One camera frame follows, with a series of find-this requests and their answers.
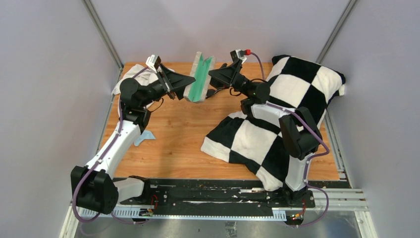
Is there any white crumpled cloth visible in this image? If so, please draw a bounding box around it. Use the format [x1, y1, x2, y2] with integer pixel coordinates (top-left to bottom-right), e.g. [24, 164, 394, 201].
[111, 64, 171, 109]

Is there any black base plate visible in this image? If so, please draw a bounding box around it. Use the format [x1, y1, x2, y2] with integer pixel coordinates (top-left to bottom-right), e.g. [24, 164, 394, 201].
[122, 178, 315, 218]

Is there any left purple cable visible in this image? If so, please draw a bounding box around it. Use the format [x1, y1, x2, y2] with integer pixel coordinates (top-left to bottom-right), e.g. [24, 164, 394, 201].
[70, 65, 152, 225]

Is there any black white checkered blanket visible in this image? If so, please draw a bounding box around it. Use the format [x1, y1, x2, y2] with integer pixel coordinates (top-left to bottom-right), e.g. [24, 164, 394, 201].
[200, 54, 347, 192]

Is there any left aluminium frame post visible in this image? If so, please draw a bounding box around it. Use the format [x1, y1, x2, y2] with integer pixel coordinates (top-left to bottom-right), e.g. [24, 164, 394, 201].
[81, 0, 124, 71]

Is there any right aluminium frame post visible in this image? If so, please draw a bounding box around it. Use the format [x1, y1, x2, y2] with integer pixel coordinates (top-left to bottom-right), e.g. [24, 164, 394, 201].
[316, 0, 359, 64]

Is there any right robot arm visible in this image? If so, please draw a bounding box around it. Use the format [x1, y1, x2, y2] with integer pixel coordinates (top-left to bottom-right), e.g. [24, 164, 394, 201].
[201, 59, 322, 207]

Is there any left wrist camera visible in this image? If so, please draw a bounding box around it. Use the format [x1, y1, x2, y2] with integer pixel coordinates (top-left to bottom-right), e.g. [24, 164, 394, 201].
[146, 55, 161, 73]

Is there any light blue lens cloth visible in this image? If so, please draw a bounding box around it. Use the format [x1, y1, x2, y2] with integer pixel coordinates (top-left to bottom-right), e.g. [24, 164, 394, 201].
[133, 130, 156, 147]

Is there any grey glasses case green lining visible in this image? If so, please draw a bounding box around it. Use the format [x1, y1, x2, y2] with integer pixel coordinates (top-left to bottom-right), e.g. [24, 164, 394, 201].
[183, 52, 216, 103]

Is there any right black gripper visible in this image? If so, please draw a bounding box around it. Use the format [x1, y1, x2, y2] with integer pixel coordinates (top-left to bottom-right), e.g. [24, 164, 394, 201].
[200, 60, 252, 99]

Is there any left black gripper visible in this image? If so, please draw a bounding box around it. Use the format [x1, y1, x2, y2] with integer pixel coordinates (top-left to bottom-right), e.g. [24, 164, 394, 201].
[139, 64, 197, 109]

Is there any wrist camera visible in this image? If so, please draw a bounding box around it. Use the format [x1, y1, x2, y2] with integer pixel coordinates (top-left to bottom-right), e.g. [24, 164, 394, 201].
[230, 49, 252, 64]
[146, 55, 161, 73]

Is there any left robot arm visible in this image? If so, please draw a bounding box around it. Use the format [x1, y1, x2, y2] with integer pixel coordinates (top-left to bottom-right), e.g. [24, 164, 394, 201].
[70, 64, 195, 223]

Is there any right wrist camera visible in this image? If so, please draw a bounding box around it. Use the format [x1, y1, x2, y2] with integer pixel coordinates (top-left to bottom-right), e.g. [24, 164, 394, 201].
[230, 49, 252, 64]

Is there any white slotted cable duct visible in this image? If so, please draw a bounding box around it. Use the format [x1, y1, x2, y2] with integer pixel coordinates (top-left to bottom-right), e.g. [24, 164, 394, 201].
[77, 207, 287, 221]

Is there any aluminium frame post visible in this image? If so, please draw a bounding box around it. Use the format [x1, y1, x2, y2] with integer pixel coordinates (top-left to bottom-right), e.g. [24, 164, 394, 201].
[81, 0, 124, 71]
[316, 0, 359, 64]

